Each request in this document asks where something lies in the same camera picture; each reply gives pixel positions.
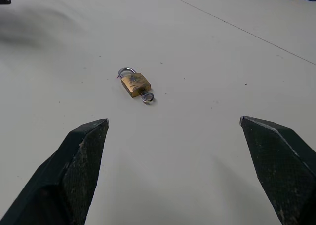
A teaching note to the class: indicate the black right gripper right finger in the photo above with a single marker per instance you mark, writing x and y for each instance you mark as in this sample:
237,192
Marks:
284,165

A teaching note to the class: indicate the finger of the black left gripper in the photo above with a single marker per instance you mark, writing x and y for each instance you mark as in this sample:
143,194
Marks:
61,180

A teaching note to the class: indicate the silver key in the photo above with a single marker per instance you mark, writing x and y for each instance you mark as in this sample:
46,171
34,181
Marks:
147,97

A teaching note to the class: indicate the brass padlock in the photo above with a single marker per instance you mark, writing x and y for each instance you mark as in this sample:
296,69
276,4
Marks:
134,84

